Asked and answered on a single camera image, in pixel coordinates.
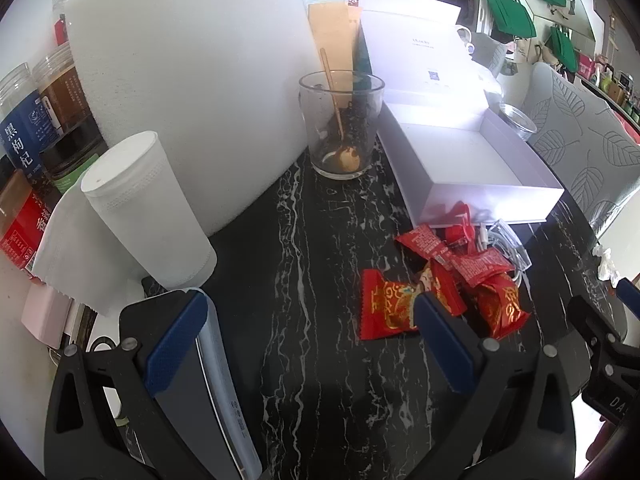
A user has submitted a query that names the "white paper towel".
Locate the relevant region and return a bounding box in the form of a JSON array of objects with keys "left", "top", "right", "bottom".
[{"left": 32, "top": 185, "right": 146, "bottom": 318}]

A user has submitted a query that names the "pink box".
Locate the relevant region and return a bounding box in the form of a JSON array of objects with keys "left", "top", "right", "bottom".
[{"left": 21, "top": 282, "right": 76, "bottom": 348}]

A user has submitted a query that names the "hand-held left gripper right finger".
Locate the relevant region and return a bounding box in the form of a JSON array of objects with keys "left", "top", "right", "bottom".
[{"left": 412, "top": 292, "right": 576, "bottom": 480}]

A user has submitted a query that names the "teal box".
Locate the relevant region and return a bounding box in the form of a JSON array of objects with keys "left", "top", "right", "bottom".
[{"left": 356, "top": 35, "right": 373, "bottom": 73}]

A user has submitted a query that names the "white mug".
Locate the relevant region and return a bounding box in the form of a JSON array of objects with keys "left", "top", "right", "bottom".
[{"left": 455, "top": 25, "right": 476, "bottom": 56}]

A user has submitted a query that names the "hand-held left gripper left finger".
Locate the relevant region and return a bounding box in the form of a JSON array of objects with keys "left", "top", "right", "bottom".
[{"left": 44, "top": 289, "right": 221, "bottom": 480}]

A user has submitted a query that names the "grey flat device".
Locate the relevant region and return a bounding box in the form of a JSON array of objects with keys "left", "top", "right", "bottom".
[{"left": 150, "top": 287, "right": 263, "bottom": 480}]

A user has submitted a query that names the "red food packet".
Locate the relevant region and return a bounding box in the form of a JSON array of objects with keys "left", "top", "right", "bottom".
[{"left": 0, "top": 170, "right": 56, "bottom": 273}]

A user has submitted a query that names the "clear plastic bag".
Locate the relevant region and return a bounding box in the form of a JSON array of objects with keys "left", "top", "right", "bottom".
[{"left": 480, "top": 217, "right": 532, "bottom": 273}]

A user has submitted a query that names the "white cable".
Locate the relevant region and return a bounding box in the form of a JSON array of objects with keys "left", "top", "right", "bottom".
[{"left": 472, "top": 220, "right": 526, "bottom": 281}]

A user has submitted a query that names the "brown paper envelope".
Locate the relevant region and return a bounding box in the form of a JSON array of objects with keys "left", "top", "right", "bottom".
[{"left": 307, "top": 2, "right": 363, "bottom": 78}]

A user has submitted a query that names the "red gold-print candy packet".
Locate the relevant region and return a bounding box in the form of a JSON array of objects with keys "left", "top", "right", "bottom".
[
  {"left": 361, "top": 269, "right": 426, "bottom": 341},
  {"left": 470, "top": 275, "right": 532, "bottom": 341}
]

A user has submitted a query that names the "long red snack packet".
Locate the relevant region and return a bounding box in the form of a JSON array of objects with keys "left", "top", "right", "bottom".
[{"left": 396, "top": 224, "right": 453, "bottom": 261}]

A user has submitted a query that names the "clear glass cup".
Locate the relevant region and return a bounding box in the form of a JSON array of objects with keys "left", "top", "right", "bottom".
[{"left": 298, "top": 71, "right": 386, "bottom": 179}]

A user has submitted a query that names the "blue-label jar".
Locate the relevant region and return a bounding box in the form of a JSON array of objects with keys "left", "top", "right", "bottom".
[{"left": 0, "top": 62, "right": 53, "bottom": 181}]

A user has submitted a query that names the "white gift box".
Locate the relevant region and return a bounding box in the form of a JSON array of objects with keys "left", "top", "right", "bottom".
[{"left": 359, "top": 0, "right": 566, "bottom": 228}]

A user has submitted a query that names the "crumpled white tissue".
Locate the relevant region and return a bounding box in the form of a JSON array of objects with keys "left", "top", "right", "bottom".
[{"left": 592, "top": 245, "right": 621, "bottom": 283}]

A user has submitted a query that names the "white foam board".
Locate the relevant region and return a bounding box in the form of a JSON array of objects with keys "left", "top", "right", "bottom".
[{"left": 65, "top": 0, "right": 313, "bottom": 237}]

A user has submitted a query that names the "red plastic fan toy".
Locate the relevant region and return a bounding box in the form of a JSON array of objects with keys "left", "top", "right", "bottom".
[{"left": 432, "top": 201, "right": 481, "bottom": 248}]

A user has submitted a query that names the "row of countertop items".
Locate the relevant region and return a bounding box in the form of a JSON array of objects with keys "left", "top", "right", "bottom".
[{"left": 575, "top": 50, "right": 640, "bottom": 126}]

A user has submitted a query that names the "grey leaf-pattern chair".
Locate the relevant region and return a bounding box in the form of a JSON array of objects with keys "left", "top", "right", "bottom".
[{"left": 525, "top": 62, "right": 640, "bottom": 241}]

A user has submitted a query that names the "wooden spoon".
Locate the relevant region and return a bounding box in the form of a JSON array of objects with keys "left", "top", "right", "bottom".
[{"left": 318, "top": 48, "right": 362, "bottom": 173}]

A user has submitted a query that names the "dark green-label jar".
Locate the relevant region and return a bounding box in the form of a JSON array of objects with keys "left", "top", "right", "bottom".
[{"left": 40, "top": 115, "right": 108, "bottom": 196}]

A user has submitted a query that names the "small red snack packet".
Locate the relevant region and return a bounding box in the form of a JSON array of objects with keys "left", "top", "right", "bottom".
[{"left": 450, "top": 249, "right": 508, "bottom": 281}]

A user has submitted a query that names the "small glass bowl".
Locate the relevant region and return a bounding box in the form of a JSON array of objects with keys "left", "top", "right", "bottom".
[{"left": 497, "top": 103, "right": 538, "bottom": 142}]

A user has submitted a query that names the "green tote bag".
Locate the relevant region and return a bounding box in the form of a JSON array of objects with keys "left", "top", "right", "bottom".
[{"left": 485, "top": 0, "right": 537, "bottom": 38}]

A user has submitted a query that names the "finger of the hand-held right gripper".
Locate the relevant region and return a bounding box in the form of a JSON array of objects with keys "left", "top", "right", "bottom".
[
  {"left": 567, "top": 294, "right": 640, "bottom": 361},
  {"left": 615, "top": 278, "right": 640, "bottom": 311}
]

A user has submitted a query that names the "brown jar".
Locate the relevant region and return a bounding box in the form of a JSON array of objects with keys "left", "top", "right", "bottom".
[{"left": 32, "top": 42, "right": 93, "bottom": 136}]

